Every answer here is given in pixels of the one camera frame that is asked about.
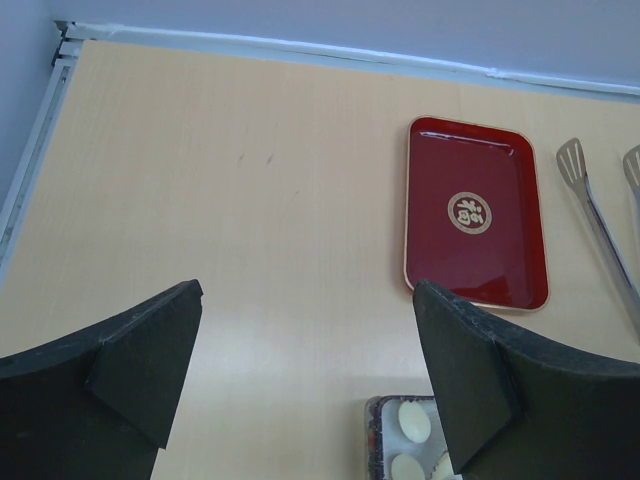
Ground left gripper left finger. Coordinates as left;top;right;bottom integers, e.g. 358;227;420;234
1;280;203;479

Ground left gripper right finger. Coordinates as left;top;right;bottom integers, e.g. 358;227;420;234
413;281;639;479

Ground steel serving tongs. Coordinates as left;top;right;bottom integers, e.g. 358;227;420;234
556;138;639;333

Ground oval white chocolate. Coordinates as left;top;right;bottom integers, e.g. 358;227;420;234
398;401;432;444

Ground chocolate tin base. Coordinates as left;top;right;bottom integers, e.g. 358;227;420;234
365;395;460;479

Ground centre paper cup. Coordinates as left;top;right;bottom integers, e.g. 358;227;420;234
430;451;463;480

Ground paper cup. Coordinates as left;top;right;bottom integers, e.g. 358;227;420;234
430;451;463;480
368;395;447;479

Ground top left paper cup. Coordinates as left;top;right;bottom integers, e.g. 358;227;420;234
368;395;447;479

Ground red lacquer tray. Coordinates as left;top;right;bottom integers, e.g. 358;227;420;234
404;116;549;311

